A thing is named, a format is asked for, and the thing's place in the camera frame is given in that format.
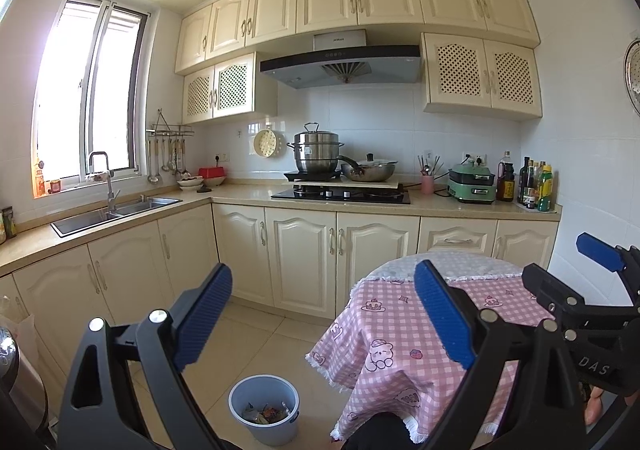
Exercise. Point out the dark soy sauce bottle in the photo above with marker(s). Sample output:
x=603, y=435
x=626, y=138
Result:
x=505, y=185

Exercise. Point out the stainless steel sink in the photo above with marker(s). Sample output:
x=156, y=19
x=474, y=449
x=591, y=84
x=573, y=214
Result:
x=90, y=222

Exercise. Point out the orange jar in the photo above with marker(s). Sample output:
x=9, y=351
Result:
x=40, y=185

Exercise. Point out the cream steamer tray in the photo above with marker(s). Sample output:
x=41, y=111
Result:
x=265, y=142

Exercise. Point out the dark labelled jar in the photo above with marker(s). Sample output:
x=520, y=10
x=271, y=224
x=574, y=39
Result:
x=7, y=227

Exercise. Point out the clear plastic bag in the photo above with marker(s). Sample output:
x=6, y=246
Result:
x=15, y=315

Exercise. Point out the stainless steel appliance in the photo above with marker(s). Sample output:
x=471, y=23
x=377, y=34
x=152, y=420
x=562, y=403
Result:
x=22, y=380

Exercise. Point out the red candy wrapper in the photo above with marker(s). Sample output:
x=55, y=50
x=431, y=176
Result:
x=270, y=412

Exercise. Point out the dark glass bottle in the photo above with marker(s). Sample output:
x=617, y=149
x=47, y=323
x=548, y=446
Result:
x=532, y=182
x=524, y=185

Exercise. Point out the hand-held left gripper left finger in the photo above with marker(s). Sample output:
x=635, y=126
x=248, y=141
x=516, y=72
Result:
x=202, y=320

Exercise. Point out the small red jar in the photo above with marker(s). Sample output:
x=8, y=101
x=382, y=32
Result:
x=55, y=186

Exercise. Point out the steel steamer pot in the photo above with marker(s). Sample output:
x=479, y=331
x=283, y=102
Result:
x=315, y=155

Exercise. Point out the pale wooden board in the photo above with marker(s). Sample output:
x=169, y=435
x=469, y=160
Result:
x=387, y=184

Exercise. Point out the black gas stove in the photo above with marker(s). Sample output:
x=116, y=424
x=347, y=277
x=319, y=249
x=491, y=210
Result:
x=345, y=196

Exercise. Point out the green bottle yellow cap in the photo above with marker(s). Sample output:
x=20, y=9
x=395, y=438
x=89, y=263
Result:
x=545, y=190

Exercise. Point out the cream lattice door cabinet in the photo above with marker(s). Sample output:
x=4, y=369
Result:
x=232, y=85
x=460, y=67

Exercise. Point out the pink checked tablecloth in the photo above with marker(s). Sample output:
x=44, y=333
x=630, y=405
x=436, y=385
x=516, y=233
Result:
x=380, y=330

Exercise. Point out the set of hanging steel utensils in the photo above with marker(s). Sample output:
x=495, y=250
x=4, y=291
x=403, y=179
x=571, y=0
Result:
x=152, y=176

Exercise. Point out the black induction cooker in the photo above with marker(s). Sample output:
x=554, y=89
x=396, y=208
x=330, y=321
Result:
x=300, y=176

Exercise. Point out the row of cream base cabinets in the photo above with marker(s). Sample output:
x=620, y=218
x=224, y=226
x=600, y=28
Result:
x=300, y=255

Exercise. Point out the sliding window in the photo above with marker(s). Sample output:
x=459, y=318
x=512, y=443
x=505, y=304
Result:
x=100, y=95

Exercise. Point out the person's right hand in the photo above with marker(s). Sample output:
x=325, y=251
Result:
x=594, y=405

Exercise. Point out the pink chopstick holder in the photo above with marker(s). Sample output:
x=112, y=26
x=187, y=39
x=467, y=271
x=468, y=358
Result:
x=426, y=184

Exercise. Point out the gold snack wrapper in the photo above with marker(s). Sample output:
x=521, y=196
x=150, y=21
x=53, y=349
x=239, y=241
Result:
x=252, y=417

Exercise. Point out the person's black trouser leg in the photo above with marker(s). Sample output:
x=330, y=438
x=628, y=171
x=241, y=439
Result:
x=375, y=435

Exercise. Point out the light blue plastic bin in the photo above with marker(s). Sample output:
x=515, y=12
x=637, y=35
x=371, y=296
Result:
x=280, y=432

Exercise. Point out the red box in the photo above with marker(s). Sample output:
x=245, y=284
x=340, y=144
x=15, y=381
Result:
x=212, y=172

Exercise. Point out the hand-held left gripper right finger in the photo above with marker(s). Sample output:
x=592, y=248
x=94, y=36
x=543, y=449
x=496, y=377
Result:
x=442, y=315

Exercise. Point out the grey range hood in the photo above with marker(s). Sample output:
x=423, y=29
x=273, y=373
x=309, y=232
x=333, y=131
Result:
x=345, y=65

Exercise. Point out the steel wall utensil rack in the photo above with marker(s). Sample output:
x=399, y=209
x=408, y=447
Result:
x=170, y=131

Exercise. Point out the white wall outlet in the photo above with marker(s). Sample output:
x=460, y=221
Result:
x=222, y=158
x=475, y=158

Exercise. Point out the green electric cooker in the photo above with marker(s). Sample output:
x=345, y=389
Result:
x=470, y=187

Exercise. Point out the steel wok with lid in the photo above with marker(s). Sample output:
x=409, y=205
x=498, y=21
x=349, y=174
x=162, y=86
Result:
x=370, y=171

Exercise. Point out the steel steamer plate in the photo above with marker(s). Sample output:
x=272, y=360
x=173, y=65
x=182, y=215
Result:
x=634, y=80

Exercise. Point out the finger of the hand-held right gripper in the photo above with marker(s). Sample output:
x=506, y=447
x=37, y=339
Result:
x=597, y=250
x=550, y=292

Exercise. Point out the stack of white bowls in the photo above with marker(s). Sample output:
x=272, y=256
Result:
x=190, y=184

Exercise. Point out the steel kitchen faucet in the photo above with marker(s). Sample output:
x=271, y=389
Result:
x=111, y=195

